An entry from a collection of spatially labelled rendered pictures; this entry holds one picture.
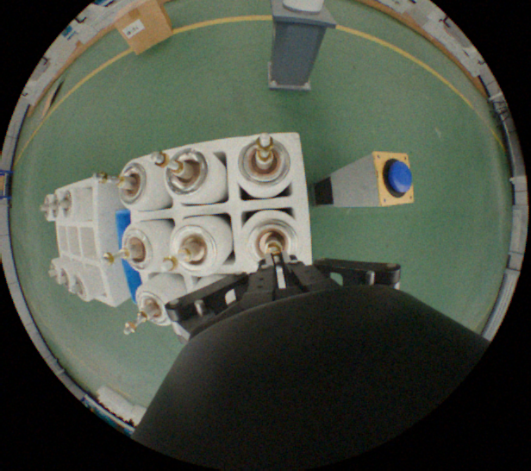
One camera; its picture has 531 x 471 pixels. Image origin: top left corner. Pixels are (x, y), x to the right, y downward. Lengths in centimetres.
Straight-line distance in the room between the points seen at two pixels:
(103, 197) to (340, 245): 73
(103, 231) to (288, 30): 71
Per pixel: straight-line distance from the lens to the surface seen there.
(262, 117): 57
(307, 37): 50
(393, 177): 23
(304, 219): 32
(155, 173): 32
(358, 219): 58
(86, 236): 68
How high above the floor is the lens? 49
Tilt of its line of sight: 90 degrees down
